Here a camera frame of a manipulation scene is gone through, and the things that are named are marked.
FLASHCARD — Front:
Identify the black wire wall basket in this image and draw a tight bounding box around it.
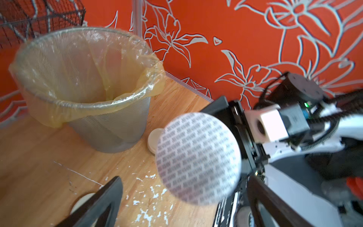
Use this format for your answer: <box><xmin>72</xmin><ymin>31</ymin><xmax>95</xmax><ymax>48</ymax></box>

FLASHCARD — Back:
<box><xmin>1</xmin><ymin>0</ymin><xmax>86</xmax><ymax>49</ymax></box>

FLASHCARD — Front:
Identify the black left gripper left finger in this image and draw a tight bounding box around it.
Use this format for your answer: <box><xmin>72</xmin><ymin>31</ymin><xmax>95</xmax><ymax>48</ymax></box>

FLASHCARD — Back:
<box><xmin>57</xmin><ymin>176</ymin><xmax>123</xmax><ymax>227</ymax></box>

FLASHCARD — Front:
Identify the beige lidded jar far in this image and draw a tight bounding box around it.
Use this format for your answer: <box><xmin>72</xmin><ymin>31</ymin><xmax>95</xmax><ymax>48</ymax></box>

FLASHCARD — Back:
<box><xmin>147</xmin><ymin>128</ymin><xmax>164</xmax><ymax>155</ymax></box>

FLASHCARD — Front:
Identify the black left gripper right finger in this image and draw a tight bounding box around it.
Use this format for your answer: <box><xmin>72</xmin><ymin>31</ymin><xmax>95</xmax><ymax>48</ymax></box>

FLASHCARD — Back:
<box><xmin>246</xmin><ymin>176</ymin><xmax>312</xmax><ymax>227</ymax></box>

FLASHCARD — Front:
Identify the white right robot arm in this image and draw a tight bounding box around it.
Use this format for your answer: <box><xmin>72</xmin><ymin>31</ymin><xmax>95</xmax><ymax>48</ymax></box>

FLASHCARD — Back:
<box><xmin>203</xmin><ymin>72</ymin><xmax>363</xmax><ymax>227</ymax></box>

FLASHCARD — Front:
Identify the silver mesh waste bin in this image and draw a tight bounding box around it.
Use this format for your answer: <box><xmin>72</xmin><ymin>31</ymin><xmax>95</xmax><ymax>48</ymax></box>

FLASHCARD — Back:
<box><xmin>16</xmin><ymin>26</ymin><xmax>152</xmax><ymax>154</ymax></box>

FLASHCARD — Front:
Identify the jar with foil seal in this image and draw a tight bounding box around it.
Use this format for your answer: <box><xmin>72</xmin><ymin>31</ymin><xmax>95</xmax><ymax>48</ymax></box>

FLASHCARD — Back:
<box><xmin>156</xmin><ymin>113</ymin><xmax>242</xmax><ymax>206</ymax></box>

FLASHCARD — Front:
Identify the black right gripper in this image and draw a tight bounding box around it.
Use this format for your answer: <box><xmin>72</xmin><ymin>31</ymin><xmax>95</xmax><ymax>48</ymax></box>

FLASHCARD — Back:
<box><xmin>200</xmin><ymin>96</ymin><xmax>269</xmax><ymax>181</ymax></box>

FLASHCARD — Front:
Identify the beige jar lid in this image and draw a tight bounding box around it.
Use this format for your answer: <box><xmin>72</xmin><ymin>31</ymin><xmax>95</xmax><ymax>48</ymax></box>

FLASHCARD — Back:
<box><xmin>70</xmin><ymin>193</ymin><xmax>95</xmax><ymax>215</ymax></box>

